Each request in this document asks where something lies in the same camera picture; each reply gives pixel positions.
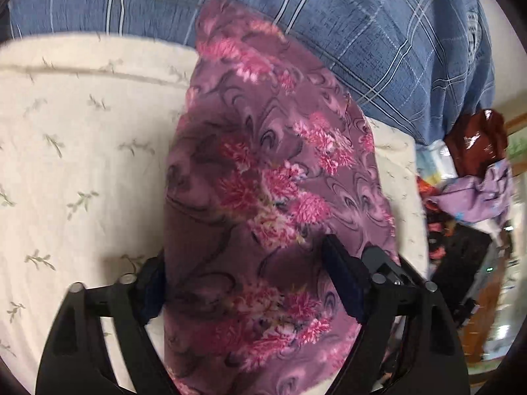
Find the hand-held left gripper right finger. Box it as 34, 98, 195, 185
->
322, 234, 471, 395

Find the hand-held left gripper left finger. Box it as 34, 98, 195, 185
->
35, 251, 176, 395

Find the purple floral cloth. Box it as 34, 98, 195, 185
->
162, 0, 401, 395

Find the wooden furniture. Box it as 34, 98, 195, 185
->
455, 276, 511, 375

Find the cream leaf-print blanket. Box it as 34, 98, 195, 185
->
0, 31, 431, 395

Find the colourful printed plastic bag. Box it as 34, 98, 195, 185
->
415, 140, 458, 256

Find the light purple printed cloth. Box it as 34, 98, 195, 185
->
436, 160, 513, 225

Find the dark red shiny bag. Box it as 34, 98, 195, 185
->
444, 109, 509, 179

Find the blue plaid quilt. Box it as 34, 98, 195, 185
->
8, 0, 497, 146

